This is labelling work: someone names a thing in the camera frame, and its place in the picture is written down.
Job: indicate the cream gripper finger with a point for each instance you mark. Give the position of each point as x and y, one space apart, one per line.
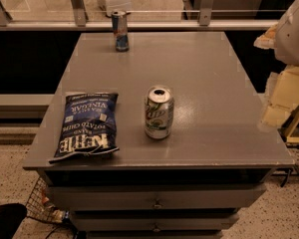
267 40

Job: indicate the redbull can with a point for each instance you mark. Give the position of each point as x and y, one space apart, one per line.
120 30

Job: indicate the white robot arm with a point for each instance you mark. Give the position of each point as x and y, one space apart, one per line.
283 37

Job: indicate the green white soda can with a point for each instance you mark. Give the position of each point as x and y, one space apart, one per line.
159 105

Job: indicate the grey drawer cabinet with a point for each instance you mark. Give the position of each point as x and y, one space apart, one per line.
189 185

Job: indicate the blue kettle chips bag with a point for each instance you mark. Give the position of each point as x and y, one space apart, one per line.
89 126

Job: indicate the metal window railing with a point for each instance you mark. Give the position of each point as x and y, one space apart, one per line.
145 15

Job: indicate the yellow frame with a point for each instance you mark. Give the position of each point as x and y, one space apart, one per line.
297 123

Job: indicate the wire basket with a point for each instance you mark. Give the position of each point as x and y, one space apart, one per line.
40 208

